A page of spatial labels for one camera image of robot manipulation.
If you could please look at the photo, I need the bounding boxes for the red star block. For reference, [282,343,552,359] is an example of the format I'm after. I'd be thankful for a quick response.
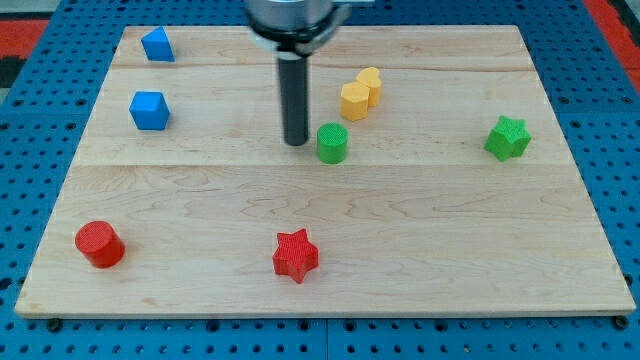
[272,228,319,284]

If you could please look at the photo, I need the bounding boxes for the green star block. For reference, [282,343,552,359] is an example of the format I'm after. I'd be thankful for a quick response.
[484,115,532,162]

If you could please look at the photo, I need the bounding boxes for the green cylinder block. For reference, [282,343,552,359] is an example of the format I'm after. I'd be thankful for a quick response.
[317,123,349,164]

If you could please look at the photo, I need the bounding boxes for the yellow pentagon block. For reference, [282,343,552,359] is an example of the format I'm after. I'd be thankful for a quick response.
[340,81,370,121]

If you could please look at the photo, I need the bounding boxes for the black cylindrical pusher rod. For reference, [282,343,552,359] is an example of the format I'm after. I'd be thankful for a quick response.
[277,58,309,146]

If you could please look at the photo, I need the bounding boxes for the yellow heart block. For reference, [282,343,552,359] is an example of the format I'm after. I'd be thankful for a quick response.
[356,67,382,107]

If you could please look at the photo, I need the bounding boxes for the wooden board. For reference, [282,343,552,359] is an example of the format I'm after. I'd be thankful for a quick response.
[15,25,636,319]

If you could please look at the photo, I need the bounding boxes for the blue cube block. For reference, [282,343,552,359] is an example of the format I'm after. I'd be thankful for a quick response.
[129,91,170,131]

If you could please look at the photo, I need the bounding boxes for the blue triangle block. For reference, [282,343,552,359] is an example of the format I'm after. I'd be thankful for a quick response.
[141,26,175,62]

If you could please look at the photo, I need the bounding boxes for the red cylinder block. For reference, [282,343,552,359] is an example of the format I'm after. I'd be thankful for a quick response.
[75,221,126,268]

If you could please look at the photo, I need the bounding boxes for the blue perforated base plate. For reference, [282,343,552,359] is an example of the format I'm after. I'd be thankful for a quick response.
[1,1,639,359]

